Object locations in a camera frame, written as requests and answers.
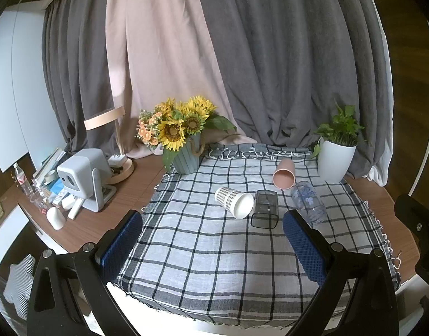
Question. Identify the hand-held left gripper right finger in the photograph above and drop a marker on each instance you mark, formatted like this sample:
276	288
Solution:
303	248

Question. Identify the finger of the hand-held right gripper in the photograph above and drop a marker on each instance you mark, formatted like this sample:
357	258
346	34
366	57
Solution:
419	224

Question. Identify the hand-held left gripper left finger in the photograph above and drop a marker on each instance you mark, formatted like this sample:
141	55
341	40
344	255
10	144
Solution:
121	243

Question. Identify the clear glass cup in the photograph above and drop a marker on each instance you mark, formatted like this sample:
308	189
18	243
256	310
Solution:
308	202

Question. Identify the dark transparent square cup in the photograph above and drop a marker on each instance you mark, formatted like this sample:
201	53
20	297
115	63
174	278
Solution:
265	208

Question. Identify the pink plastic cup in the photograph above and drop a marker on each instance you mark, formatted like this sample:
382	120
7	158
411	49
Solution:
284	177

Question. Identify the checkered paper cup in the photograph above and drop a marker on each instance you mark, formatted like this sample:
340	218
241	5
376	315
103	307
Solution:
234	202

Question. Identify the white remote control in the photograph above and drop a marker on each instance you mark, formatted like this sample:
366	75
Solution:
75	209

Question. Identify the white oval case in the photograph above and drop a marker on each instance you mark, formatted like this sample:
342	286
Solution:
56	218

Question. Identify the grey cube projector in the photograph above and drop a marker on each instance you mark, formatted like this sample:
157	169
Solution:
83	178

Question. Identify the white power adapter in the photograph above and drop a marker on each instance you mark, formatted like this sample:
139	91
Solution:
117	161

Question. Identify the checkered tablecloth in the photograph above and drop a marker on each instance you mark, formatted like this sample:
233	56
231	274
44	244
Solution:
214	252

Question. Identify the white plant pot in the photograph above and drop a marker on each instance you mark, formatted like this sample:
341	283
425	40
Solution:
335	161

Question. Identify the stack of books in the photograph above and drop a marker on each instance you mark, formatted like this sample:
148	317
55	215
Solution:
48	171

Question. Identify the wooden desk lamp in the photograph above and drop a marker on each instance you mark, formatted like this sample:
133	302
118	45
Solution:
111	136

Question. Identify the teal ribbed vase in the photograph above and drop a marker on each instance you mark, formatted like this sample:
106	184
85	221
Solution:
186	155

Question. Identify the striped star cushion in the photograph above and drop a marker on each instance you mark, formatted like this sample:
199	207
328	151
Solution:
18	285

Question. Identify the clear plastic bottle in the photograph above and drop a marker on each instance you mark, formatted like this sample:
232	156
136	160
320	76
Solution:
22	180

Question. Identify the green potted plant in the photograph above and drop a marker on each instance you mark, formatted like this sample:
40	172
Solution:
340	126

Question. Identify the sunflower bouquet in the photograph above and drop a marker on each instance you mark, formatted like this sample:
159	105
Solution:
181	122

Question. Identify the white cabinet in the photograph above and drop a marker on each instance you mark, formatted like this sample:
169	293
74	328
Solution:
16	87

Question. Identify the grey curtain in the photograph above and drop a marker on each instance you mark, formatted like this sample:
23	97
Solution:
291	59

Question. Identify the pink curtain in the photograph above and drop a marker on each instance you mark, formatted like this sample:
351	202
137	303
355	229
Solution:
158	56

